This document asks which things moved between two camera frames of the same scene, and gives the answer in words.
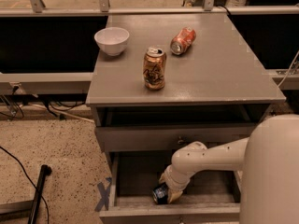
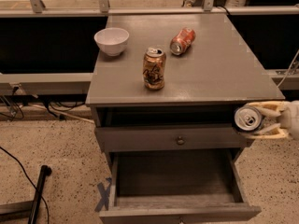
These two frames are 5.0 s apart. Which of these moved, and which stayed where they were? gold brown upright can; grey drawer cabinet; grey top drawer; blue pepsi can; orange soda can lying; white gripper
Moved: white gripper; blue pepsi can
Stayed: grey drawer cabinet; grey top drawer; gold brown upright can; orange soda can lying
